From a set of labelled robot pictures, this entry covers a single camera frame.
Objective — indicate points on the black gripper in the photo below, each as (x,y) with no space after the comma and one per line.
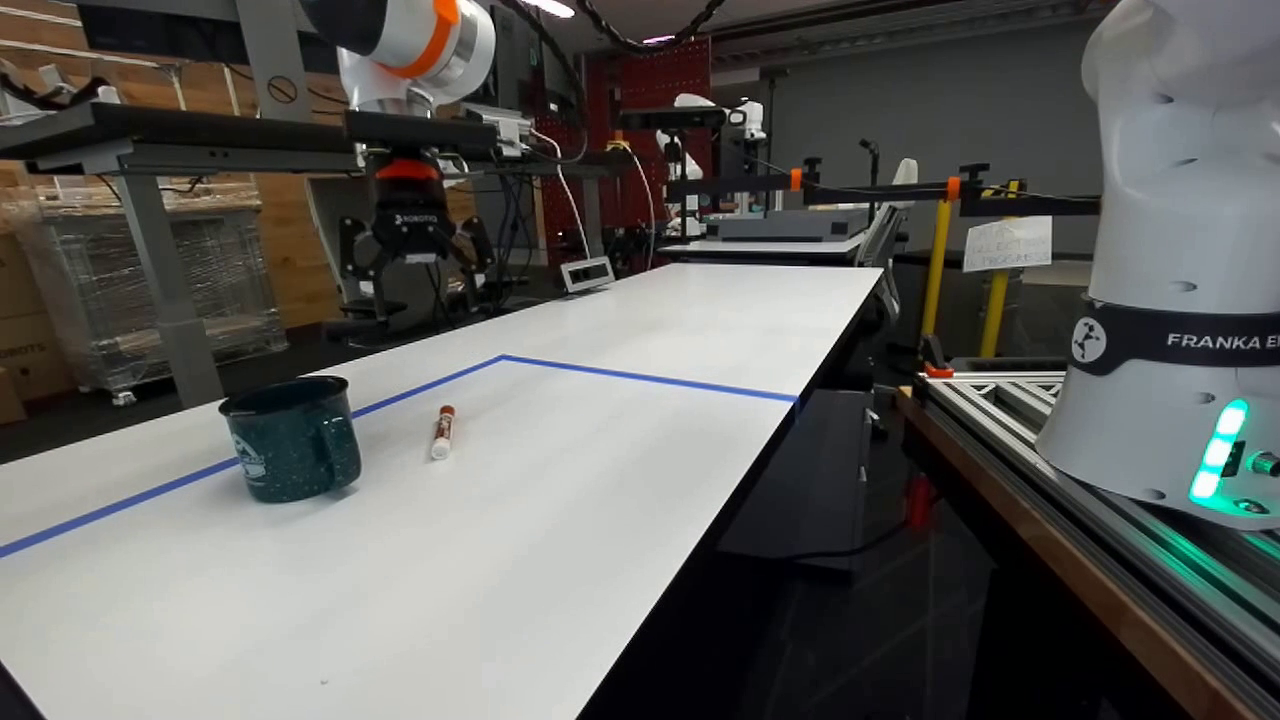
(413,212)

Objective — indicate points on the red marker with white cap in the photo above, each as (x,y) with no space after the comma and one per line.
(440,428)

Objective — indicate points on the dark teal mug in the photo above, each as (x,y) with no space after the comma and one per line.
(298,447)

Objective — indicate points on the small display device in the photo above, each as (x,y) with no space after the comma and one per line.
(586,273)

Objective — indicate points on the red panel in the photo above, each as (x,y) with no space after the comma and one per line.
(640,95)

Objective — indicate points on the blue tape line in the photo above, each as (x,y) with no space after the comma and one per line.
(640,377)

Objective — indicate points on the grey background table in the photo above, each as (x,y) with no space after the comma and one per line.
(774,235)

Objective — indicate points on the white paper sign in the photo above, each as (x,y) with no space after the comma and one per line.
(1010,247)

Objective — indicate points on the tall yellow post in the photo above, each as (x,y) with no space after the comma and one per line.
(936,280)

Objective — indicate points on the short yellow post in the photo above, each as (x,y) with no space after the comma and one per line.
(997,319)

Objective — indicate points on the aluminium profile frame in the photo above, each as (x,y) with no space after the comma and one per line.
(1067,455)

